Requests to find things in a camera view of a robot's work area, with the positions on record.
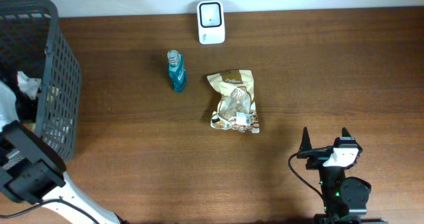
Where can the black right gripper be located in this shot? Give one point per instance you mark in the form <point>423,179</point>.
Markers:
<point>317,157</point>

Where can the teal mouthwash bottle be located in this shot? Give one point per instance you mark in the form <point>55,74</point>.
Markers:
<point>176,70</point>

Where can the silver triangular snack packet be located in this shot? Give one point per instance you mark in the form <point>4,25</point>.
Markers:
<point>28,86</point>

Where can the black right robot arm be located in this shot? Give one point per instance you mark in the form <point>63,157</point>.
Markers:
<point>344,198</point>

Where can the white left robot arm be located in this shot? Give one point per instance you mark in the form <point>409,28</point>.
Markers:
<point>67,201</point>

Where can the white barcode scanner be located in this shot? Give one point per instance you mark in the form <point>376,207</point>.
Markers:
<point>211,22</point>

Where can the grey plastic lattice basket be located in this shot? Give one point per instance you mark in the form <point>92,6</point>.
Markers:
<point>32,42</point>

